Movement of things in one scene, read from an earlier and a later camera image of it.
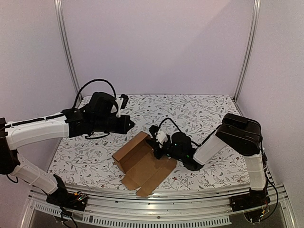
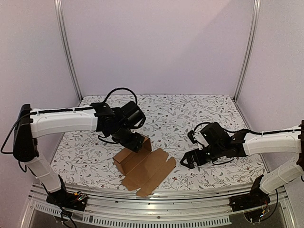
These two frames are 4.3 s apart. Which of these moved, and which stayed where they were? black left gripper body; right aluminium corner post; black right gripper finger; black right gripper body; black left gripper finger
Moved: black right gripper finger; black left gripper finger; black left gripper body; black right gripper body
Stayed: right aluminium corner post
